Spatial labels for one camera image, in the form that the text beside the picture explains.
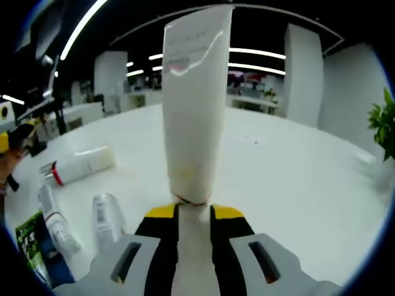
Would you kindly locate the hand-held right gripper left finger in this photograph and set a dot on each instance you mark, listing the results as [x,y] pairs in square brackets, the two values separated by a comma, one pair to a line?
[160,246]

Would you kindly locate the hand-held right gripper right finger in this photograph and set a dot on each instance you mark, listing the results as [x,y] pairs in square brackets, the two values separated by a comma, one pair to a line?
[228,246]

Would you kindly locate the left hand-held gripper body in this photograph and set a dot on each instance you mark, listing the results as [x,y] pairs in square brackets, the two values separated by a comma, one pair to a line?
[6,118]

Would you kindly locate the white skincare bottle red band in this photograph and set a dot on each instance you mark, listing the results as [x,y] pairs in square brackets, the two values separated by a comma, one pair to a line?
[86,165]

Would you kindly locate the clear skincare bottle red label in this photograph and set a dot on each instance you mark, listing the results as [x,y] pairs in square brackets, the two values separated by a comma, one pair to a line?
[57,222]

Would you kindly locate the green black sachet packet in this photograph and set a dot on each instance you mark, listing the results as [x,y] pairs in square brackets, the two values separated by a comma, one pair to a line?
[31,243]

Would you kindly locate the white skincare tube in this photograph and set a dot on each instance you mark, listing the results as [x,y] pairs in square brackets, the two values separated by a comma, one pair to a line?
[194,108]

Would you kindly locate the person's left hand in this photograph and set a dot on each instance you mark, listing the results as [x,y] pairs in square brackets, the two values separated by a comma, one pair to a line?
[10,160]

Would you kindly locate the black monitor stand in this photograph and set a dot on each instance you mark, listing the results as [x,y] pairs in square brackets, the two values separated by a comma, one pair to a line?
[61,120]

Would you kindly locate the long curved ceiling light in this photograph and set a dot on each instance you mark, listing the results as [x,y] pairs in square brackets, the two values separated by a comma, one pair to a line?
[81,26]

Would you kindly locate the straight ceiling light strip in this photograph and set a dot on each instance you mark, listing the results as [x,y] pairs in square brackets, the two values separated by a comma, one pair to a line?
[259,53]
[256,68]

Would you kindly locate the potted green plant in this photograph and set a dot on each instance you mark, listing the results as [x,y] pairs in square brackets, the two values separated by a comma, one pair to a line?
[385,123]

